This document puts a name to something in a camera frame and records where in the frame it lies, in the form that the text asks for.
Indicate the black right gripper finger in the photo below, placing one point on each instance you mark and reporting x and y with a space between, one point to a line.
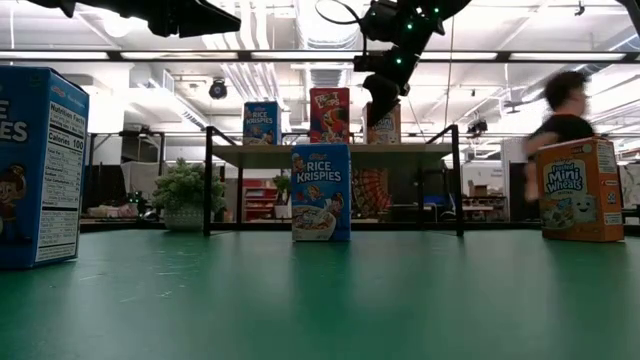
382 100

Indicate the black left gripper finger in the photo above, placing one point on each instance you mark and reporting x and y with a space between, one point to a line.
205 20

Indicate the orange Mini Wheats cereal box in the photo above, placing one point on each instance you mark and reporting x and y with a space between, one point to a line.
575 210
391 132

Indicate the red Froot Loops cereal box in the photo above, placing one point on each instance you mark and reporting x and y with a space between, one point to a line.
330 120

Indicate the blue Rice Krispies cereal box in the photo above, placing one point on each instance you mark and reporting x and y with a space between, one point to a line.
320 175
30 200
261 125

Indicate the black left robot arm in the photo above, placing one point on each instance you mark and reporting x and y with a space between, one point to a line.
137 6

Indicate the orange patterned panel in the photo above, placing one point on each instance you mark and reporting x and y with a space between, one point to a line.
372 192

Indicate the brown cardboard box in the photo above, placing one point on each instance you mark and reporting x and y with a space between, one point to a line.
480 190

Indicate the small background potted plant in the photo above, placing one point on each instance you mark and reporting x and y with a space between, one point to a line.
282 187

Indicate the red storage shelving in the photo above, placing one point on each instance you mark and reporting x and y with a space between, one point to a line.
255 200

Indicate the green potted artificial plant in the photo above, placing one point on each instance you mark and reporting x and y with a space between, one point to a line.
185 190

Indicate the person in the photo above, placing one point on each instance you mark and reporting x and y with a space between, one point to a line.
565 125

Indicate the green table mat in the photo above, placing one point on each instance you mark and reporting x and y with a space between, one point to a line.
320 300

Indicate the black overhead frame beam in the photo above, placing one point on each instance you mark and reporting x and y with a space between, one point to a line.
150 56

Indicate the wooden shelf with black frame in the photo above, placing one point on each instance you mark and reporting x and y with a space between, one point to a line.
410 152

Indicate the black hanging dome camera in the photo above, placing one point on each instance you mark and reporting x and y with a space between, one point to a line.
217 90

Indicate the black aluminium table frame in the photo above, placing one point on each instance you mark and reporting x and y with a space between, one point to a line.
400 226

